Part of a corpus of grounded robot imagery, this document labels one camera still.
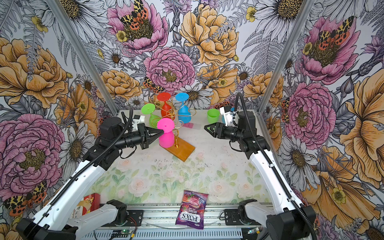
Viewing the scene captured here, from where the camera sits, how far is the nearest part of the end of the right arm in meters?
0.61

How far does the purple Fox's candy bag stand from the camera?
0.73m

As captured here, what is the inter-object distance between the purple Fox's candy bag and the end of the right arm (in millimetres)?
372
